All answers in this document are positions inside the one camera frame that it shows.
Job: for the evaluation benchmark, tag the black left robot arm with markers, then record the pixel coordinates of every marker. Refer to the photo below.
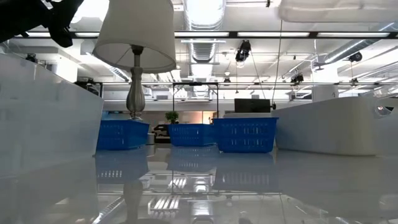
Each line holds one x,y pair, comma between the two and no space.
18,15

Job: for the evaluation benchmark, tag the potted room plant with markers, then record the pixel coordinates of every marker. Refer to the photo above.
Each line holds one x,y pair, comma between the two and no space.
172,116

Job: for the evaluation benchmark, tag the white shade table lamp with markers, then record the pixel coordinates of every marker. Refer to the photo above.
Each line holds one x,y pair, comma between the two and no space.
136,28

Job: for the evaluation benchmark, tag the frosted translucent plastic basket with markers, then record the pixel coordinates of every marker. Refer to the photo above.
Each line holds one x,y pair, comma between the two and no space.
46,118
329,130

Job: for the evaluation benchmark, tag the blue plastic basket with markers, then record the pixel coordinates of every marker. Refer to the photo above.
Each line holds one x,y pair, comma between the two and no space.
245,135
191,135
121,135

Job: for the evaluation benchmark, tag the slanted silver ceiling duct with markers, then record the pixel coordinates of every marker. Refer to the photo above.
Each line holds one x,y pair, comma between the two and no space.
342,51

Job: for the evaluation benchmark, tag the black rectangular frame stand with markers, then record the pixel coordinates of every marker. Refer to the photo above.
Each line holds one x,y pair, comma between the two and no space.
195,83

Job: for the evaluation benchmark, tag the black monitor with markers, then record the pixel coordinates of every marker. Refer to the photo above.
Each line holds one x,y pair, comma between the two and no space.
252,105

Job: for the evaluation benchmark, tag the black ceiling light rail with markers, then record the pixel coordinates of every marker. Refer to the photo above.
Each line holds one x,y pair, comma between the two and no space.
231,34

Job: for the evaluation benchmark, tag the black hanging ceiling device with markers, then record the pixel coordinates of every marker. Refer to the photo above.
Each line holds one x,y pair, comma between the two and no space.
244,49
297,78
355,57

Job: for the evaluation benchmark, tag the black office chair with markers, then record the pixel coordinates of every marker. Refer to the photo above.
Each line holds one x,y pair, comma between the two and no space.
161,132

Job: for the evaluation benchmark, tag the silver ventilation duct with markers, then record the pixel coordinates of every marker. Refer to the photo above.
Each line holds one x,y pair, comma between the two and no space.
203,51

